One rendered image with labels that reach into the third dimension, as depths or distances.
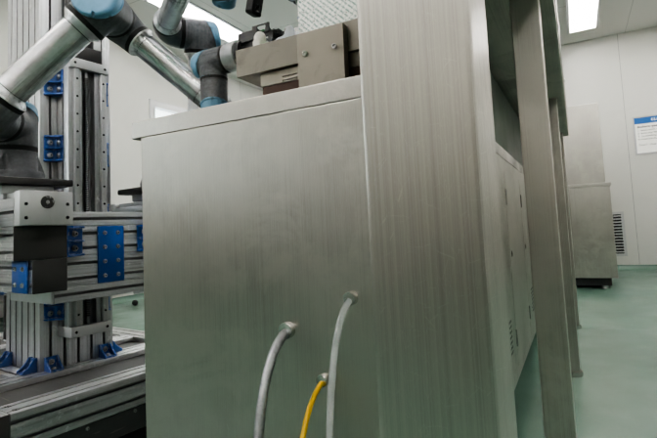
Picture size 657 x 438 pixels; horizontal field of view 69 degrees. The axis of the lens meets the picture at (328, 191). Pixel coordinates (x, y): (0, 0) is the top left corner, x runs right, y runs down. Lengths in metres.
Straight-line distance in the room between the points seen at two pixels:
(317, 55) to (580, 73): 5.98
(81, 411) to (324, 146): 1.04
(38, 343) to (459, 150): 1.70
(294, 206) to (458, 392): 0.66
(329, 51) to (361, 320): 0.49
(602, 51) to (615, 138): 1.07
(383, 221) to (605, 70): 6.59
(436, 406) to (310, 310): 0.63
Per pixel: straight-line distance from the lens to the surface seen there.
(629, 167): 6.61
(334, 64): 0.92
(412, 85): 0.25
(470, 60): 0.25
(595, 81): 6.77
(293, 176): 0.87
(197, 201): 1.01
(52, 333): 1.85
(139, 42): 1.56
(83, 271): 1.65
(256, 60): 1.05
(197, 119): 1.03
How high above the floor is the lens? 0.64
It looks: 5 degrees up
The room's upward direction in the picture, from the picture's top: 3 degrees counter-clockwise
